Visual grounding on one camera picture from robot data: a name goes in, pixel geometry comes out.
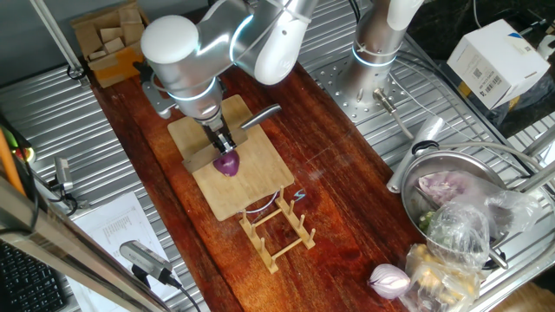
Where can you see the wooden block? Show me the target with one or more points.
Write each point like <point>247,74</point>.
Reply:
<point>130,16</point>
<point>115,45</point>
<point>131,34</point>
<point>111,34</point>
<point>97,55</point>

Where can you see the aluminium frame bar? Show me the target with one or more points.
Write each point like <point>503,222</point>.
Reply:
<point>65,247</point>

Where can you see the steel bowl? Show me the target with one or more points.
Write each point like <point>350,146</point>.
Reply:
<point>438,162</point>

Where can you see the perforated steel base plate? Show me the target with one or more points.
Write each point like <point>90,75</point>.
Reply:
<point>342,99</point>

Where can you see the plastic bag with yellow contents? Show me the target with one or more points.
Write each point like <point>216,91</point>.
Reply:
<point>438,281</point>

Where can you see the knotted clear plastic bag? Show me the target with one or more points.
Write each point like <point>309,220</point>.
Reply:
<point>459,236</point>

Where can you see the bamboo cutting board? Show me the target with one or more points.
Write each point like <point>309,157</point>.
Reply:
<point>256,182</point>

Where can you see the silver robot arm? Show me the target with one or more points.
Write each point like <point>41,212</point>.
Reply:
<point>186,73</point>

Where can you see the wooden peg rack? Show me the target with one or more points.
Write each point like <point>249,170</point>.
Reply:
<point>264,255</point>

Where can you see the steel tube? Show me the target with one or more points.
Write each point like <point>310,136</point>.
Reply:
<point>537,177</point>

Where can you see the chopped pale onion pieces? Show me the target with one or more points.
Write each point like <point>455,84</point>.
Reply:
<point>438,186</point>

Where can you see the small grey camera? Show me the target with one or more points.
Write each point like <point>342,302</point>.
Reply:
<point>63,171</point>

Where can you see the silver camera on stand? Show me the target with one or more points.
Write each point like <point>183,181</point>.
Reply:
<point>143,258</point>

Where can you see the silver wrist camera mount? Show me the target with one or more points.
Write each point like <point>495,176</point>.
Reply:
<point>158,102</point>

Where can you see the peeled pale purple onion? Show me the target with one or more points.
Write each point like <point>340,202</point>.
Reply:
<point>389,281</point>

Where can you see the white carton box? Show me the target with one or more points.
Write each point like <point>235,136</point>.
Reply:
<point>494,60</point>

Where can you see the crumpled clear plastic bag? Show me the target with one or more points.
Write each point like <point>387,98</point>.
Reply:
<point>511,208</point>

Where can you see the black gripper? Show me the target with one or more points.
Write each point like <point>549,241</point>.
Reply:
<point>218,132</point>

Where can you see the green vegetable pieces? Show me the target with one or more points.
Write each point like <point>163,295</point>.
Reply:
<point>427,219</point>

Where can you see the cardboard box with orange tape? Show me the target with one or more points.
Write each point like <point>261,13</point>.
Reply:
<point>108,69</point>

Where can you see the black keyboard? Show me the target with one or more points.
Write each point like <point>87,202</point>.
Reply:
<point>26,281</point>

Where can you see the orange stick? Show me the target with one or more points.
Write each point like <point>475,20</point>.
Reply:
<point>8,164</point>

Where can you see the printed paper sheet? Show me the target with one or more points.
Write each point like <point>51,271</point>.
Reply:
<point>112,225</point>

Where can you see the thin metal pole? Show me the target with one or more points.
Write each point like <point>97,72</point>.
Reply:
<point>54,34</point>

